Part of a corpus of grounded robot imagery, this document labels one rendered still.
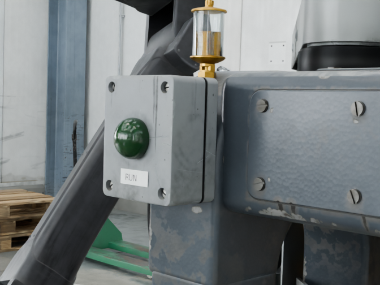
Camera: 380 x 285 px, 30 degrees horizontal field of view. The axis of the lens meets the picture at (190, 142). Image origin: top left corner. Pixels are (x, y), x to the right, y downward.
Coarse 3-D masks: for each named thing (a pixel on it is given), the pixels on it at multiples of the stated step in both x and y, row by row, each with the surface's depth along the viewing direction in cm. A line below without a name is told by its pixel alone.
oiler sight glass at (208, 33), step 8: (200, 16) 56; (208, 16) 56; (216, 16) 56; (200, 24) 56; (208, 24) 56; (216, 24) 56; (200, 32) 56; (208, 32) 56; (216, 32) 56; (200, 40) 56; (208, 40) 56; (216, 40) 56; (192, 48) 57; (200, 48) 56; (208, 48) 56; (216, 48) 56
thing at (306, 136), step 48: (240, 96) 50; (288, 96) 47; (336, 96) 44; (240, 144) 51; (288, 144) 47; (336, 144) 44; (240, 192) 51; (288, 192) 47; (336, 192) 45; (192, 240) 53; (240, 240) 54; (336, 240) 69
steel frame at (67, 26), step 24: (72, 0) 890; (48, 24) 915; (72, 24) 892; (48, 48) 916; (72, 48) 894; (48, 72) 917; (72, 72) 896; (48, 96) 920; (72, 96) 898; (48, 120) 922; (72, 120) 900; (48, 144) 924; (72, 144) 902; (48, 168) 926; (72, 168) 905; (48, 192) 928
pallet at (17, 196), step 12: (0, 192) 674; (12, 192) 674; (24, 192) 676; (0, 204) 602; (12, 204) 610; (24, 204) 669; (36, 204) 662; (48, 204) 635; (0, 216) 603; (12, 216) 611; (24, 216) 618; (36, 216) 625
